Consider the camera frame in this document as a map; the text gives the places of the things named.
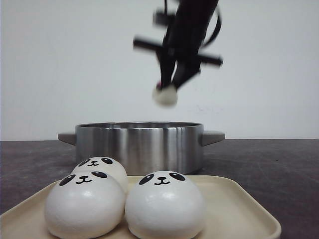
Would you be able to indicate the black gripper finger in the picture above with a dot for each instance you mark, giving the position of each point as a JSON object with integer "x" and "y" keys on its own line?
{"x": 184, "y": 72}
{"x": 166, "y": 69}

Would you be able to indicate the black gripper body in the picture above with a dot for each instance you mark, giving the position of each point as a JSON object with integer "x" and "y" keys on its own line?
{"x": 179, "y": 52}

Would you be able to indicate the panda bun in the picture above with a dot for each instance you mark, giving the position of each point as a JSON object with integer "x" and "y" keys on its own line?
{"x": 165, "y": 205}
{"x": 107, "y": 165}
{"x": 84, "y": 205}
{"x": 166, "y": 97}

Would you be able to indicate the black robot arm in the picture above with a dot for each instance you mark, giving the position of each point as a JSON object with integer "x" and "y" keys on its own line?
{"x": 195, "y": 24}

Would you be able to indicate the stainless steel steamer pot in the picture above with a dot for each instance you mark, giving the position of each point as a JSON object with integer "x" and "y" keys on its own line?
{"x": 144, "y": 147}

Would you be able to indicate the cream rectangular tray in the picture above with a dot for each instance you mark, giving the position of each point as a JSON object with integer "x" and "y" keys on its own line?
{"x": 232, "y": 214}

